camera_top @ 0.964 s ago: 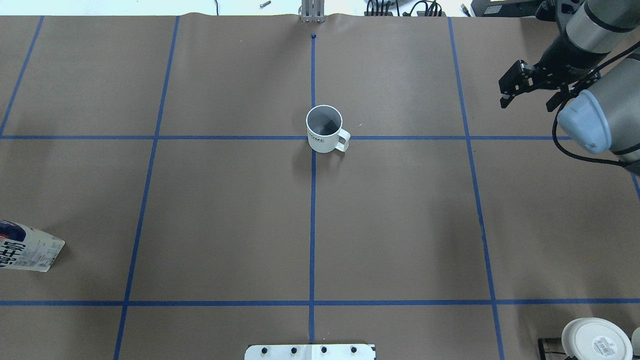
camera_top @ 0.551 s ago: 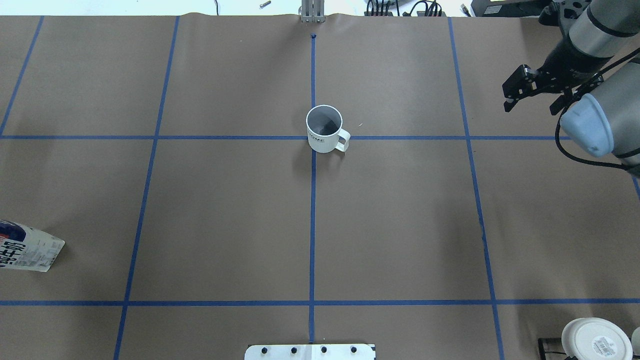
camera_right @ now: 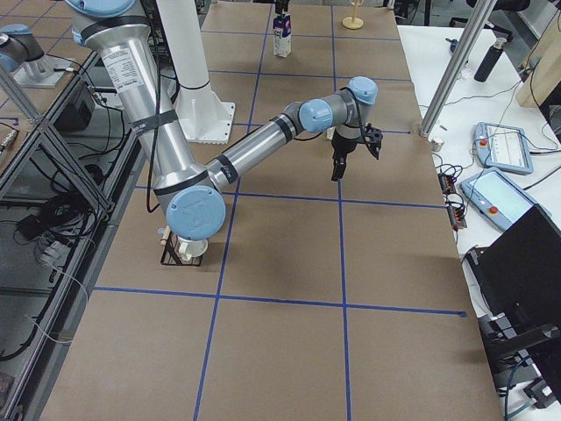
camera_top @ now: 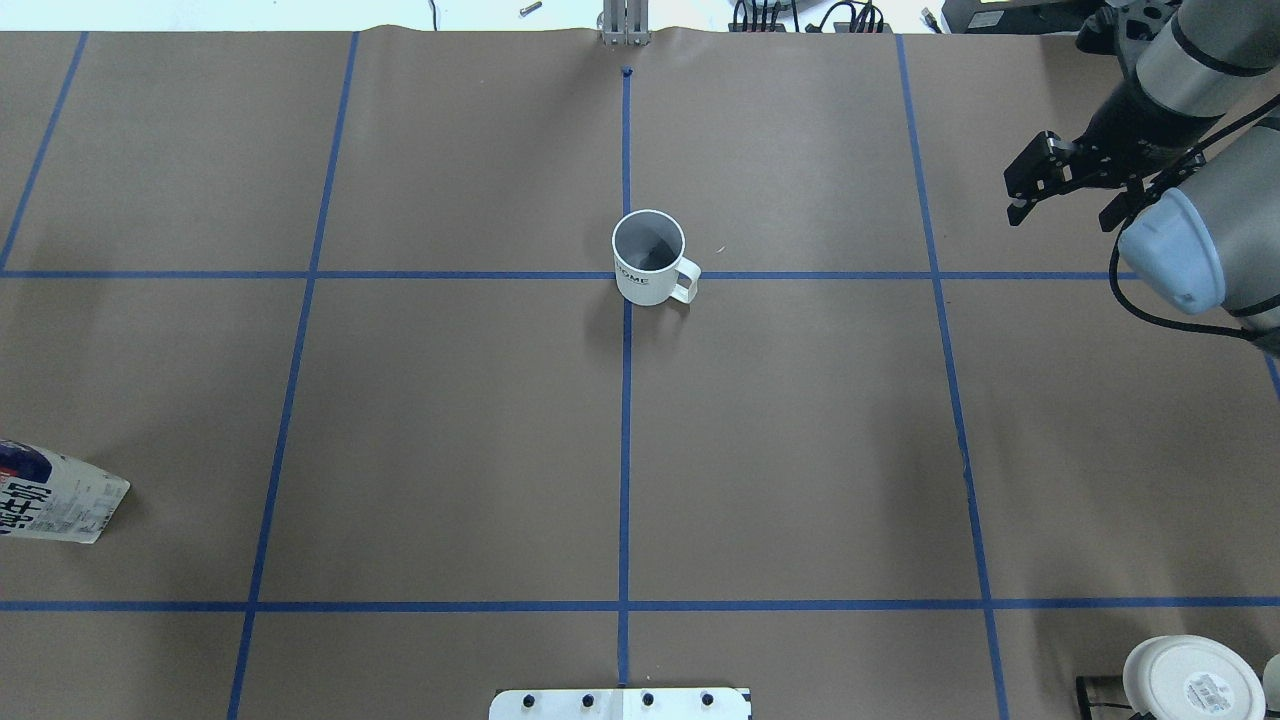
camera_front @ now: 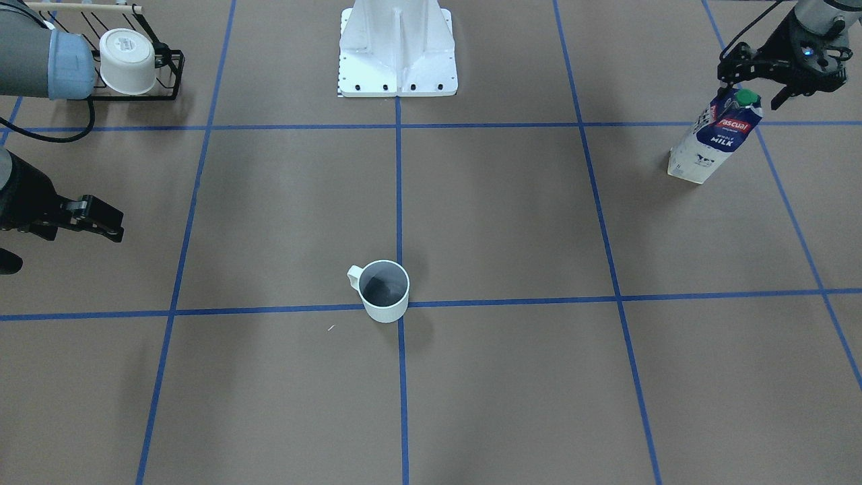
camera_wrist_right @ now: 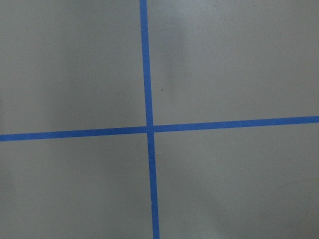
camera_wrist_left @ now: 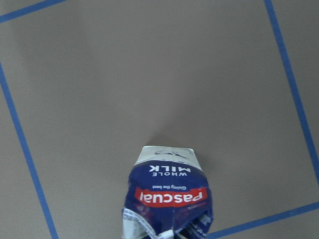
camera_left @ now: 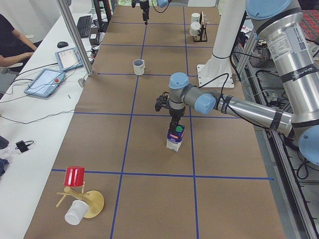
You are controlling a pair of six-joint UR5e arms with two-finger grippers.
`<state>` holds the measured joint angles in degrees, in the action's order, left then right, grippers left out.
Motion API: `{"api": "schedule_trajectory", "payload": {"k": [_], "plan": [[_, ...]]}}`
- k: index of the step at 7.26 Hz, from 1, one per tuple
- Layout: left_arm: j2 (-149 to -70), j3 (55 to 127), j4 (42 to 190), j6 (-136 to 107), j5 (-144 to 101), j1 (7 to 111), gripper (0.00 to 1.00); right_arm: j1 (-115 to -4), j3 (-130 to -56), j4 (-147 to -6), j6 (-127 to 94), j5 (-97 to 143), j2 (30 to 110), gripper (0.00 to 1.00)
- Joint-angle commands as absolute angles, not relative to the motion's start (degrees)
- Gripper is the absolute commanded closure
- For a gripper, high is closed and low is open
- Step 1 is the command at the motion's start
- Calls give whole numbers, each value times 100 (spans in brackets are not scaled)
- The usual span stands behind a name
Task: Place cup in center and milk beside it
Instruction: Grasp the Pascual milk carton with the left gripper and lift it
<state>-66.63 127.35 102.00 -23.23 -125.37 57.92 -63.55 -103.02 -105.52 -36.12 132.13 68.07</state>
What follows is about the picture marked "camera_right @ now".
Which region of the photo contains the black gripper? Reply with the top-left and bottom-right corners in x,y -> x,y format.
330,133 -> 360,182
274,0 -> 289,15

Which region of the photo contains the white purple milk carton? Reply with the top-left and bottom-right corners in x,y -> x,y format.
273,14 -> 292,58

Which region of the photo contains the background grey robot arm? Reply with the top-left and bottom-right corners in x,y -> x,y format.
1,24 -> 63,89

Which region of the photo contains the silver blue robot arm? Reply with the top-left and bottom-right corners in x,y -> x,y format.
69,1 -> 381,242

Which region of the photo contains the white cup in rack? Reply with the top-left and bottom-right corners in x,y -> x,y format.
178,237 -> 209,261

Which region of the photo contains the wooden stand with round base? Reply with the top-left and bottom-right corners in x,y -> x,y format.
342,0 -> 364,30

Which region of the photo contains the small silver cylinder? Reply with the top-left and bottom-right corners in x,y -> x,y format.
430,137 -> 444,153

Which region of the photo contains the black orange connector strip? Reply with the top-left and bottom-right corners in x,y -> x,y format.
437,172 -> 467,232

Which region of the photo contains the lower blue teach pendant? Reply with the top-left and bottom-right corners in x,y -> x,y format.
460,168 -> 538,232

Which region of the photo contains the blue teach pendant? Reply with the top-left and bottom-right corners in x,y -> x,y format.
460,168 -> 538,232
473,122 -> 534,175

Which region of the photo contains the upper blue teach pendant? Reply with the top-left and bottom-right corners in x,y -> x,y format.
473,122 -> 534,175

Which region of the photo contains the black water bottle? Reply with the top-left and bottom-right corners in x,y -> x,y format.
473,37 -> 508,82

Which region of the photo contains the black laptop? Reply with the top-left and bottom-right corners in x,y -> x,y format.
466,204 -> 560,330

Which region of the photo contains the wooden board at edge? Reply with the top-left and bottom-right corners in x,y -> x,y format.
516,12 -> 560,108

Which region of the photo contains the black power adapter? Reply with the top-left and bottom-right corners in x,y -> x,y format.
17,215 -> 45,240

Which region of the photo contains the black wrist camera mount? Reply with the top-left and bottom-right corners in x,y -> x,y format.
362,123 -> 383,160

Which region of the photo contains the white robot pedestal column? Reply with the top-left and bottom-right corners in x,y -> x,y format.
157,0 -> 236,144

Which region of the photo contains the black wire rack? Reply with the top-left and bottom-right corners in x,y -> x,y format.
160,235 -> 203,267

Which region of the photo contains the aluminium frame post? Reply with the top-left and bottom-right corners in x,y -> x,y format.
419,0 -> 497,138

